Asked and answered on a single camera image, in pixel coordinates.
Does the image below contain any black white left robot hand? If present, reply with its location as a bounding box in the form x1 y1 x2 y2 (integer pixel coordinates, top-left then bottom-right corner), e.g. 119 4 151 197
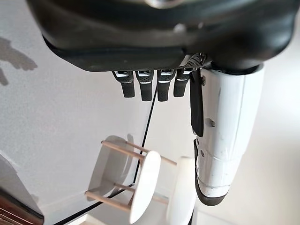
25 0 299 207

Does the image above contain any white stool with wooden legs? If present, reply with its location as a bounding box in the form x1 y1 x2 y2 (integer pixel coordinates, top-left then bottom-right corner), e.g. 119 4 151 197
152 156 199 225
84 140 162 225

